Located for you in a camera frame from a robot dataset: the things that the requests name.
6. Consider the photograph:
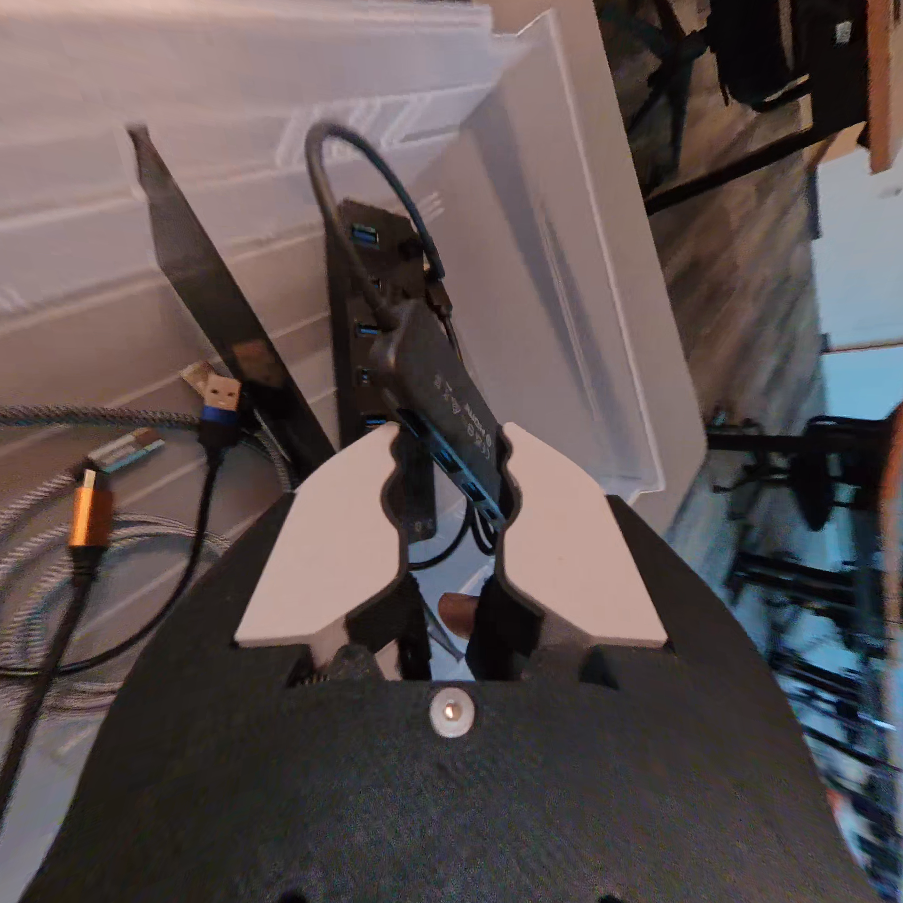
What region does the black bin divider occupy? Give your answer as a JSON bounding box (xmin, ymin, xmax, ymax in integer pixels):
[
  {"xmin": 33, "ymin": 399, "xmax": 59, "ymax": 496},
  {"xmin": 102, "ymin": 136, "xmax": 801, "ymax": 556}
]
[{"xmin": 126, "ymin": 123, "xmax": 338, "ymax": 488}]

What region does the black long usb hub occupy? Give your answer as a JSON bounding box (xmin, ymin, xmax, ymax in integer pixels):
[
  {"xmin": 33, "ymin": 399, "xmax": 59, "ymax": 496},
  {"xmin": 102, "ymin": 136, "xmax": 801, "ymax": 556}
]
[{"xmin": 325, "ymin": 199, "xmax": 440, "ymax": 546}]

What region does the orange plug usb cable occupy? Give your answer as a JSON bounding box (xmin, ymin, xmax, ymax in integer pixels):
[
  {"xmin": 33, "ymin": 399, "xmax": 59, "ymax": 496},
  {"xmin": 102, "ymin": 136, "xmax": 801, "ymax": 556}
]
[{"xmin": 0, "ymin": 467, "xmax": 115, "ymax": 819}]

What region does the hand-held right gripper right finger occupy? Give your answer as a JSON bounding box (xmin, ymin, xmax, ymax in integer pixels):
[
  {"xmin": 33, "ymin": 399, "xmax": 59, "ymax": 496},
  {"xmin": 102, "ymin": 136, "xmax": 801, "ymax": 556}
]
[{"xmin": 494, "ymin": 422, "xmax": 669, "ymax": 650}]

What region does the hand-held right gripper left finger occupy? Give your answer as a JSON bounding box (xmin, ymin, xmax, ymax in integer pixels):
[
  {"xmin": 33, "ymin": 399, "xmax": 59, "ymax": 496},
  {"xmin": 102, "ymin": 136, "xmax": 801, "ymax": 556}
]
[{"xmin": 233, "ymin": 425, "xmax": 413, "ymax": 649}]

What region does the black usb cable blue collar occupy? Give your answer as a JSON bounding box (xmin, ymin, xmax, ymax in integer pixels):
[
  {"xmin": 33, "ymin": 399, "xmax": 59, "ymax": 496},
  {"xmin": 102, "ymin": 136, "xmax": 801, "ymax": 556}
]
[{"xmin": 0, "ymin": 372, "xmax": 246, "ymax": 681}]

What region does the black hub cable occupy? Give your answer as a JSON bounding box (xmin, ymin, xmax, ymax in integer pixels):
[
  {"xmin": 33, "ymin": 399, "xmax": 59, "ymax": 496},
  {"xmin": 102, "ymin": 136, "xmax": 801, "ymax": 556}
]
[{"xmin": 303, "ymin": 122, "xmax": 467, "ymax": 368}]

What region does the clear plastic bin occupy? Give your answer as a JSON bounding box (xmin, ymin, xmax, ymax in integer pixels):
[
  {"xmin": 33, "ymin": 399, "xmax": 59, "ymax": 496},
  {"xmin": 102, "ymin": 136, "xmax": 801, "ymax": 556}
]
[{"xmin": 0, "ymin": 0, "xmax": 708, "ymax": 848}]

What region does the person's right hand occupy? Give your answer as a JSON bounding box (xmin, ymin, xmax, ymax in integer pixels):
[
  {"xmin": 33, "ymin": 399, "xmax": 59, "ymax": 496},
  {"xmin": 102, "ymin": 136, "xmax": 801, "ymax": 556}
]
[{"xmin": 437, "ymin": 591, "xmax": 482, "ymax": 639}]

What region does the black office chair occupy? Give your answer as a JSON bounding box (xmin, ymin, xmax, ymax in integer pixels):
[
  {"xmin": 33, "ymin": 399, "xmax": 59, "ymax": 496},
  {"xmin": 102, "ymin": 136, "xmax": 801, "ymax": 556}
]
[{"xmin": 705, "ymin": 412, "xmax": 893, "ymax": 540}]

